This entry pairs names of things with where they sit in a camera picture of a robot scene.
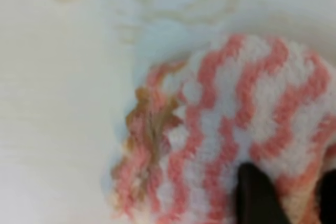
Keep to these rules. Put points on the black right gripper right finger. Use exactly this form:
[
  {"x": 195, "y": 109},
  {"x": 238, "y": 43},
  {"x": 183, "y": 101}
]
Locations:
[{"x": 327, "y": 197}]

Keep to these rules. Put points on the pink white striped rag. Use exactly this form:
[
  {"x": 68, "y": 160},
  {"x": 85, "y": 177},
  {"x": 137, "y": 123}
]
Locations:
[{"x": 242, "y": 98}]

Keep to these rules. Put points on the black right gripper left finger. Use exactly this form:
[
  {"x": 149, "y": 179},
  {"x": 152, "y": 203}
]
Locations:
[{"x": 256, "y": 200}]

